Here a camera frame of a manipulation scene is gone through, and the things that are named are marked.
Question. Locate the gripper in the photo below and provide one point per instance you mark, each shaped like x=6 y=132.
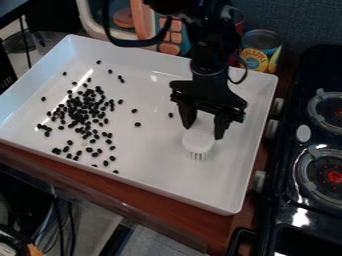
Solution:
x=209 y=94

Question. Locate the white brush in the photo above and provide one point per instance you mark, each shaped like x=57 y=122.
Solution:
x=199 y=140

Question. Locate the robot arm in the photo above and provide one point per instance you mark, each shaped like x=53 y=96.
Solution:
x=209 y=36

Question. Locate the pile of black beans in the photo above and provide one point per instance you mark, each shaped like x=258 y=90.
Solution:
x=82 y=116

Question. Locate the white tray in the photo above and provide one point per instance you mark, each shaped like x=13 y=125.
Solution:
x=147 y=133

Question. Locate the yellow and blue can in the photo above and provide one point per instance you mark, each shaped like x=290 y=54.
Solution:
x=262 y=50

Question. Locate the toy stove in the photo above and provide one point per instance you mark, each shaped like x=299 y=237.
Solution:
x=307 y=153

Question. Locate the toy microwave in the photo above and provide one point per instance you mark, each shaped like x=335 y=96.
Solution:
x=133 y=23

